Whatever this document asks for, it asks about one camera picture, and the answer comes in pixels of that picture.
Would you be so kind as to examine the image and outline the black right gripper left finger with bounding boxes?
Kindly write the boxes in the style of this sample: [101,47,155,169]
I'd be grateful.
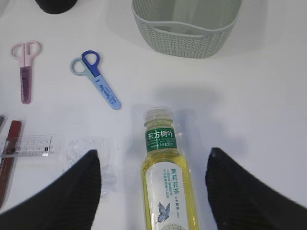
[0,151,100,230]

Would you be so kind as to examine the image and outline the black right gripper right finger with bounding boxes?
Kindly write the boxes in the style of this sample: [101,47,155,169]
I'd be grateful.
[205,148,307,230]

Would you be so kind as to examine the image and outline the clear plastic sheet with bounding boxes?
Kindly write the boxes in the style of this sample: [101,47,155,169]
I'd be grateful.
[60,137,117,200]

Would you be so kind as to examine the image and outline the yellow tea bottle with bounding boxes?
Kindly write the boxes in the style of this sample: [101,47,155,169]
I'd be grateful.
[141,108,199,230]

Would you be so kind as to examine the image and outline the clear plastic ruler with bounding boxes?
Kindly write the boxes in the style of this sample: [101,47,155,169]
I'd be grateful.
[0,136,55,158]

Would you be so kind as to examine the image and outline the red glitter pen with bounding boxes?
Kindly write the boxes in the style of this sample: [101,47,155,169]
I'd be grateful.
[0,120,22,208]

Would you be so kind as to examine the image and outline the silver glitter pen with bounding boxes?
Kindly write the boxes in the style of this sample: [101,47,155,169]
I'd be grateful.
[0,115,5,131]

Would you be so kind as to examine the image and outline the green woven plastic basket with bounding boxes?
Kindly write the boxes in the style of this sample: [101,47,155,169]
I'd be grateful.
[131,0,242,58]

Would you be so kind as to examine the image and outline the black mesh pen cup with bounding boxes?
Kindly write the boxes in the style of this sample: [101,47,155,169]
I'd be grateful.
[35,0,77,14]

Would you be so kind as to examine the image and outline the blue scissors with sheath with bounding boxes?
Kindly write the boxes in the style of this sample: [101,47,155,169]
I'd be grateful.
[70,50,121,110]

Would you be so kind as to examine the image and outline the pink scissors with purple sheath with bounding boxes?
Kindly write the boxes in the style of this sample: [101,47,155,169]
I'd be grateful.
[11,40,41,104]

